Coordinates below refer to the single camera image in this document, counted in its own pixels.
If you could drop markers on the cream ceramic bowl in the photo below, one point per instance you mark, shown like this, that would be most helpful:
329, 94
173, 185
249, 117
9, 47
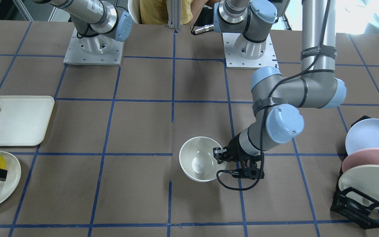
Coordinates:
197, 161

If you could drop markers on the lavender blue plate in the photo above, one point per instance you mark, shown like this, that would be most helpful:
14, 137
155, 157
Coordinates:
363, 134

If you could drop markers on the black plate rack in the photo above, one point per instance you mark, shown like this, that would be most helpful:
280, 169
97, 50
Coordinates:
353, 210

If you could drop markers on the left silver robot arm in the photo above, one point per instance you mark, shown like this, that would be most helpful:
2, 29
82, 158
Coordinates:
277, 98

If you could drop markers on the aluminium frame post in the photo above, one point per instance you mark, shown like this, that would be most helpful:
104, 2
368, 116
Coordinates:
174, 14

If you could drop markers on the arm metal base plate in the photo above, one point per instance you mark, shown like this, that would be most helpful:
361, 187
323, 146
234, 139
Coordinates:
96, 51
243, 54

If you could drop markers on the cream serving tray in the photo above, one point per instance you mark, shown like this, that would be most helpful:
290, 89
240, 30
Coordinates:
24, 119

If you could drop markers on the person in yellow shirt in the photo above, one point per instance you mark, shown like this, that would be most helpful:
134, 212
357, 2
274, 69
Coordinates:
193, 12

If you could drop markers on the pink plate in rack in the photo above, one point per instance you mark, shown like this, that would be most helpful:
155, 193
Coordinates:
367, 156

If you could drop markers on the cream plate in rack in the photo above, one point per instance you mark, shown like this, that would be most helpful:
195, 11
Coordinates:
364, 178

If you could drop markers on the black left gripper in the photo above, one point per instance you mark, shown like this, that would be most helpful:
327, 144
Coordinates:
234, 148

